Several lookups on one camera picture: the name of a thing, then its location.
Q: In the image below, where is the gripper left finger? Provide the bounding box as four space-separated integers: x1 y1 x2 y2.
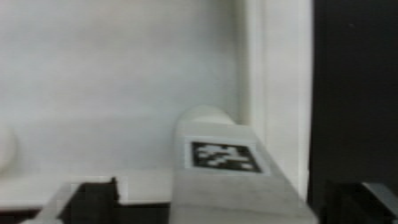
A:
59 179 119 224

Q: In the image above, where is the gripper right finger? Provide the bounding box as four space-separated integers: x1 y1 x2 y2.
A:
322 182 398 224

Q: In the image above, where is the white table leg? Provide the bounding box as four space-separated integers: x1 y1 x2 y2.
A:
171 106 320 224

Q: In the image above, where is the white square table top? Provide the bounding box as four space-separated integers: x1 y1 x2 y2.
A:
0 0 313 210

